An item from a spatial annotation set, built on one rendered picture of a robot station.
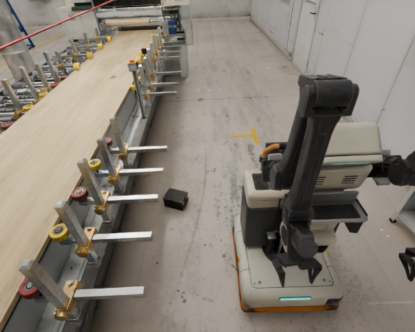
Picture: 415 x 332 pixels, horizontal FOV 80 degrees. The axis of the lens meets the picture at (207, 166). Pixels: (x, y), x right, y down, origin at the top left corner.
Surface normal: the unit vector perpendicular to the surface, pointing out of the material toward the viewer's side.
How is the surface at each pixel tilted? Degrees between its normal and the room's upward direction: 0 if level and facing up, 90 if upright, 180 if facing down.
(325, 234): 8
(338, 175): 98
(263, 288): 0
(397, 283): 0
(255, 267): 0
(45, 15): 90
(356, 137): 42
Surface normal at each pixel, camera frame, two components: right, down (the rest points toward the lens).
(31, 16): 0.03, 0.63
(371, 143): -0.01, -0.14
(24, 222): -0.04, -0.77
